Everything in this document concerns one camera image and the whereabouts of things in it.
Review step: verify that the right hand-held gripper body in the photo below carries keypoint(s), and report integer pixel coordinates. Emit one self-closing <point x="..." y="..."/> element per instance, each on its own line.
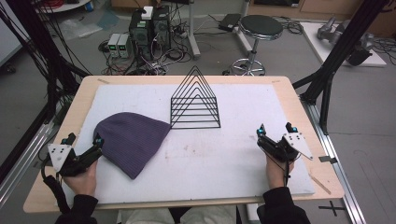
<point x="289" y="144"/>

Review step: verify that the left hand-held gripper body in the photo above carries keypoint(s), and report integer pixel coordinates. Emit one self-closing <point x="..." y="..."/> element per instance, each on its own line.
<point x="63" y="157"/>

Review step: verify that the purple knit beanie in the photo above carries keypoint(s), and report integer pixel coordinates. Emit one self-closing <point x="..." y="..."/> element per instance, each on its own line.
<point x="134" y="143"/>

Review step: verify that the person's left hand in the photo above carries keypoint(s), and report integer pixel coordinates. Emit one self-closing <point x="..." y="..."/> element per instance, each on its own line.
<point x="81" y="180"/>

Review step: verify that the person's right hand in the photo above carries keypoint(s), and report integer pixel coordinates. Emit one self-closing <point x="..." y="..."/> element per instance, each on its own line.
<point x="275" y="171"/>

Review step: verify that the black tape strip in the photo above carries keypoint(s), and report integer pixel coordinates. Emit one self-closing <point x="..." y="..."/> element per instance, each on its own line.
<point x="328" y="159"/>

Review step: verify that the thin wooden stick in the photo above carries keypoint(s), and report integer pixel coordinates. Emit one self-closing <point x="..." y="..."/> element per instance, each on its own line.
<point x="320" y="184"/>

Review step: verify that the white foam mat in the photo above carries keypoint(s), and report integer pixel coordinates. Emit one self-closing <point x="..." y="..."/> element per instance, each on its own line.
<point x="218" y="161"/>

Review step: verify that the black tape cross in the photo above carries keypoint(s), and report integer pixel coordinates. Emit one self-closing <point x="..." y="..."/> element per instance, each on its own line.
<point x="332" y="207"/>

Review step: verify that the person's legs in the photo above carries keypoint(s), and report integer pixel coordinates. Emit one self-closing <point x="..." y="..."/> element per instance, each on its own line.
<point x="146" y="216"/>

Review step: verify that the white floor board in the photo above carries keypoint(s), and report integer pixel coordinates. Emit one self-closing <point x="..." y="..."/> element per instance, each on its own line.
<point x="314" y="40"/>

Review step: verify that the grey power supply unit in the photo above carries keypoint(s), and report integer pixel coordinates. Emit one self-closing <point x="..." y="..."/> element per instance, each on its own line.
<point x="124" y="46"/>
<point x="113" y="45"/>

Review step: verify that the black round stool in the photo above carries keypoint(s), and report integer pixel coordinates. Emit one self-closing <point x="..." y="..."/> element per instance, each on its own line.
<point x="261" y="26"/>

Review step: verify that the black flat box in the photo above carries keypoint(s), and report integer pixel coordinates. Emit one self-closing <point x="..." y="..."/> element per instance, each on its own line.
<point x="229" y="21"/>

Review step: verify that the black computer tower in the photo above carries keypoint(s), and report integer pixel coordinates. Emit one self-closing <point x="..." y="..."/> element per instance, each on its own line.
<point x="161" y="29"/>
<point x="140" y="34"/>

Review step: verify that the grey metal table leg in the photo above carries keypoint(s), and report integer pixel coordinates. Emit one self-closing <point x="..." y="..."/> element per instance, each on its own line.
<point x="193" y="34"/>

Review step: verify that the white box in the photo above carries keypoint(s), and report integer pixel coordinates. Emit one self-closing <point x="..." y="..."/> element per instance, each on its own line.
<point x="147" y="12"/>

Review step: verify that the aluminium rail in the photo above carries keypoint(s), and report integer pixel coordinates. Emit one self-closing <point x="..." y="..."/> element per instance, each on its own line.
<point x="330" y="149"/>
<point x="28" y="155"/>

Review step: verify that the black metal frame stand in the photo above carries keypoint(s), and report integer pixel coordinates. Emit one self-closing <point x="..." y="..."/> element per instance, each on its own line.
<point x="339" y="53"/>
<point x="40" y="46"/>

